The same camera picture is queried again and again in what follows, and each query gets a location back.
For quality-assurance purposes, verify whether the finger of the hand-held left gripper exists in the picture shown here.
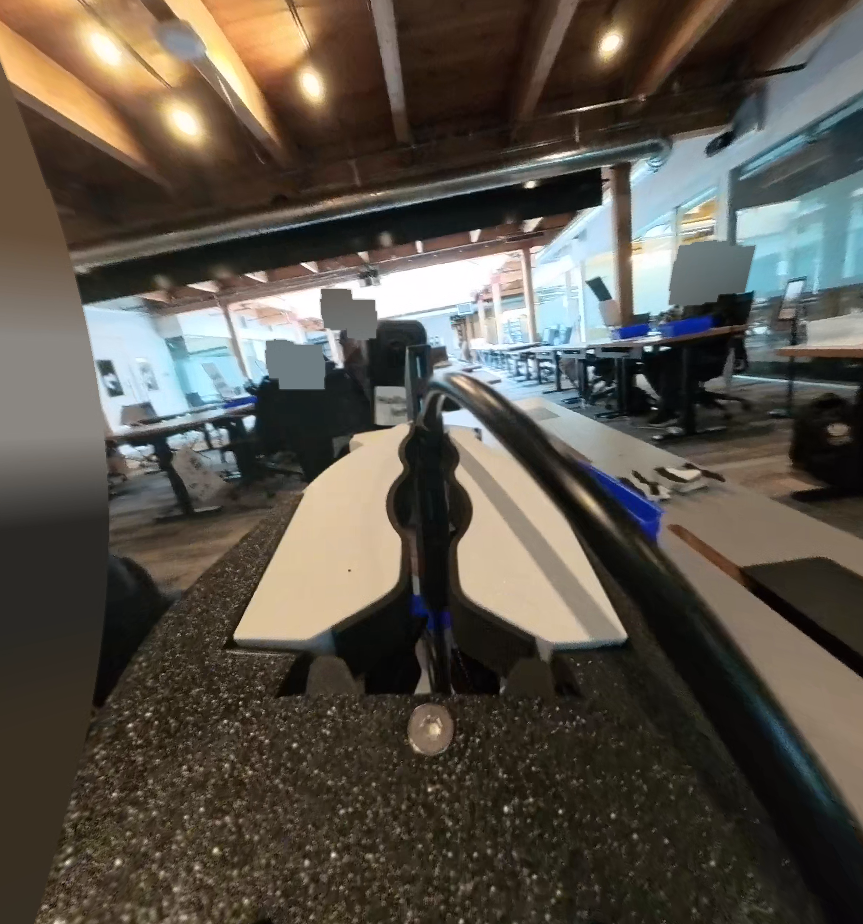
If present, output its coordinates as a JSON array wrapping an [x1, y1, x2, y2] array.
[[617, 471, 674, 501], [654, 464, 726, 493]]

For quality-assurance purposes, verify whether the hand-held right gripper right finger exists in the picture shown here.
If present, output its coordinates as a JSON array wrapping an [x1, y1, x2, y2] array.
[[449, 426, 630, 659]]

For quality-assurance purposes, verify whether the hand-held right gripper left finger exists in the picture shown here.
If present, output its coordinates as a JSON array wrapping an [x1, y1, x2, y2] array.
[[231, 424, 412, 651]]

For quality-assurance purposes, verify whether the black usb cable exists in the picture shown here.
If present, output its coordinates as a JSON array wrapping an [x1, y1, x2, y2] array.
[[408, 370, 863, 924]]

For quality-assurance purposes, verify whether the wooden office desk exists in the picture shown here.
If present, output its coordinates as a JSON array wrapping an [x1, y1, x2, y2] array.
[[107, 400, 259, 521], [471, 323, 749, 434], [774, 339, 863, 502]]

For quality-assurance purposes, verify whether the black backpack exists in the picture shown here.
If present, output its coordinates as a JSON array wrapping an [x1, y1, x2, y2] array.
[[788, 393, 863, 486]]

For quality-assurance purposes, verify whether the black desk pad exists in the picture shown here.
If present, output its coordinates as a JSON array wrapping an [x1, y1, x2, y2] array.
[[736, 556, 863, 683]]

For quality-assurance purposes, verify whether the black floor sign holder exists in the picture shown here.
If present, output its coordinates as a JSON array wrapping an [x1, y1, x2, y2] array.
[[779, 276, 809, 416]]

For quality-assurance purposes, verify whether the wooden support post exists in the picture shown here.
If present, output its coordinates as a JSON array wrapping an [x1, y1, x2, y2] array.
[[608, 162, 636, 327]]

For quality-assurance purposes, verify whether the black ceiling camera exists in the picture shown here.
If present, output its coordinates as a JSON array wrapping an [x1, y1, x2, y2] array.
[[704, 94, 768, 156]]

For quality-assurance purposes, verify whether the silver ventilation duct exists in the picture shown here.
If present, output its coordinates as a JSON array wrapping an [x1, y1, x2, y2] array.
[[71, 136, 674, 274]]

